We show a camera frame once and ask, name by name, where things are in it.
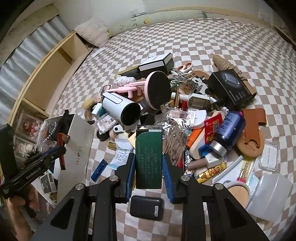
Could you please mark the clear plastic nail case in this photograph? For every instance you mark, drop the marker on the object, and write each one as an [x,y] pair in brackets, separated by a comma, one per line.
[106,124]

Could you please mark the white and blue sachet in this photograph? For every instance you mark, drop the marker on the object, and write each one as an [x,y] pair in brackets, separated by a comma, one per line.
[121,155]

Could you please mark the pink floral picture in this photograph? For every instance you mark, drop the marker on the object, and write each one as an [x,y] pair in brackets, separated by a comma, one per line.
[29,129]

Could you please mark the pink stand with black disc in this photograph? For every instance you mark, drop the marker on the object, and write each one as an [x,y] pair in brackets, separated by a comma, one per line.
[157,90]

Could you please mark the round wooden coaster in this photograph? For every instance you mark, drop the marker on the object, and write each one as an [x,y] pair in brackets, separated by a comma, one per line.
[251,144]

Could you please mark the white fluffy toy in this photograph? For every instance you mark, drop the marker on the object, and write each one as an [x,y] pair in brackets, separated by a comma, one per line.
[123,80]

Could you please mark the white serrated edge packet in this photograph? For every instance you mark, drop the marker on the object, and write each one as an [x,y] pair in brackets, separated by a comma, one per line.
[227,171]

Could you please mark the white paper slip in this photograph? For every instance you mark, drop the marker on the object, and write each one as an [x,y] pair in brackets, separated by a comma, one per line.
[96,53]

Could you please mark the black cloth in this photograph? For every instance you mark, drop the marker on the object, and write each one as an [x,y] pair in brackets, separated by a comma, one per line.
[66,122]

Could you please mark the black round compact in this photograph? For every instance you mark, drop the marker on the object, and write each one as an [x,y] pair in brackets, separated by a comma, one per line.
[103,136]

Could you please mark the white oval case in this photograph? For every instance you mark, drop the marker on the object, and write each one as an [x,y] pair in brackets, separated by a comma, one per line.
[198,119]

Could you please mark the white wall socket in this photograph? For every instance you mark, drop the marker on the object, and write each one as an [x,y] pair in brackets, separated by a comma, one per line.
[137,12]
[261,15]

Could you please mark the fluffy makeup brush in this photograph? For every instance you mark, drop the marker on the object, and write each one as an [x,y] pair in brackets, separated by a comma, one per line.
[90,102]

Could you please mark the wooden bedside shelf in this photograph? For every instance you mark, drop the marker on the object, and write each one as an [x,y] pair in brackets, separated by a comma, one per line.
[46,78]

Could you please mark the round wooden compact mirror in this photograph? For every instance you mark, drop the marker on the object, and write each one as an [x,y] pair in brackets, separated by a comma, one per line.
[239,193]

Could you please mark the dark blue bottle silver cap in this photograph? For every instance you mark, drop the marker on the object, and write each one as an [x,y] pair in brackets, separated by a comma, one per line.
[231,128]

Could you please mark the black product box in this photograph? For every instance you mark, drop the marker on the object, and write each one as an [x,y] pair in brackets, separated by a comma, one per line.
[231,89]

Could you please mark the grey curtain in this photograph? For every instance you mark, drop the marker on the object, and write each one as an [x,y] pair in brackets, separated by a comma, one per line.
[30,48]

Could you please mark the person's left hand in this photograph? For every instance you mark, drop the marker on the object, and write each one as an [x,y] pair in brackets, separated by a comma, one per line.
[16,213]

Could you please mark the green bolster pillow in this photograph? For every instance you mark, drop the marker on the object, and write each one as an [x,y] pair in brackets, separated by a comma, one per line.
[150,22]

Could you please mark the small white grey box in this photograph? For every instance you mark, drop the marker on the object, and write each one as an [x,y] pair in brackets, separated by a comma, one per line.
[48,183]

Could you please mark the beige twine spool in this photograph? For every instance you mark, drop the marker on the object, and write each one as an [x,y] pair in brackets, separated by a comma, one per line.
[224,64]

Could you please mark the black and white gift box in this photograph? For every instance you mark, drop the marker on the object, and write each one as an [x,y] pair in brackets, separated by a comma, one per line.
[157,64]

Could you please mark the blue pencil sharpener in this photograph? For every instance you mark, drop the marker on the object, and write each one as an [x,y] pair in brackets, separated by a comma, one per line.
[204,151]

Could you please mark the white insulated bottle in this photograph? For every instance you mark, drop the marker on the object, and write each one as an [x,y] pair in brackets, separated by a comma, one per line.
[118,107]

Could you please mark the brown leather piece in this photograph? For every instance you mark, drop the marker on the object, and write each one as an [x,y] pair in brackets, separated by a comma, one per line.
[254,117]

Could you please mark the white cardboard box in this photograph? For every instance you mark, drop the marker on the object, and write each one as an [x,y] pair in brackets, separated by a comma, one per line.
[78,148]

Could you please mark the brown perfume bottle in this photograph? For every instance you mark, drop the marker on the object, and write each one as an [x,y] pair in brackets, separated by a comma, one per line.
[196,102]

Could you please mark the beige curtain valance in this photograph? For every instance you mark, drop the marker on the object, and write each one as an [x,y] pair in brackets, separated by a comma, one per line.
[25,27]

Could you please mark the panda print coaster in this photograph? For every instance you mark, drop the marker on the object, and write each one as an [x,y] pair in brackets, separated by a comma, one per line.
[201,80]

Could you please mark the clear labelled plastic box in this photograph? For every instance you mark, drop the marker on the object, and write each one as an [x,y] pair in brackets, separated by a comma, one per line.
[268,156]

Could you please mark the white charger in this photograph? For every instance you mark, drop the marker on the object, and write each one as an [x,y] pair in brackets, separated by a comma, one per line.
[96,109]

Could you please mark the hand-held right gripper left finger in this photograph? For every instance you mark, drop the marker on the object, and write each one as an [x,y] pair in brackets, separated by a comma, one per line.
[130,176]

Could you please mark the blue lighter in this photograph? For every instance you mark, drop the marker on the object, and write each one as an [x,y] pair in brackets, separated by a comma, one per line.
[99,170]

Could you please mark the yellow cartoon print packet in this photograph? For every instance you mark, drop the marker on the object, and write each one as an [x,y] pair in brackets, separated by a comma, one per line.
[210,172]

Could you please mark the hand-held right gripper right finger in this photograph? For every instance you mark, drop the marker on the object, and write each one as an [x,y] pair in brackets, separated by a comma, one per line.
[167,176]

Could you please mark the black power bank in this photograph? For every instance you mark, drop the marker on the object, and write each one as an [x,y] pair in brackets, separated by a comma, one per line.
[146,208]

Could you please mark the red printed sachet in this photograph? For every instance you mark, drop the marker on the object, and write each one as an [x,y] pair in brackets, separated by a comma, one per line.
[212,127]

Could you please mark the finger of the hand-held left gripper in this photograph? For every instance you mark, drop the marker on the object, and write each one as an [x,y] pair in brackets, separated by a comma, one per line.
[49,153]
[39,162]

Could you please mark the white fluffy pillow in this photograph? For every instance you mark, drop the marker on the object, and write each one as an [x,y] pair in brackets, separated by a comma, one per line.
[92,31]

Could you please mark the dark green case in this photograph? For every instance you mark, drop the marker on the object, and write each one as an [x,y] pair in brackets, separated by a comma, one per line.
[149,160]

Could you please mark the translucent plastic container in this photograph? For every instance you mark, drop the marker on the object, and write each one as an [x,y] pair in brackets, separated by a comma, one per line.
[272,199]

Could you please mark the white bottle opener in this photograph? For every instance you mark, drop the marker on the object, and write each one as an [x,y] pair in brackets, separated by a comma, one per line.
[118,129]

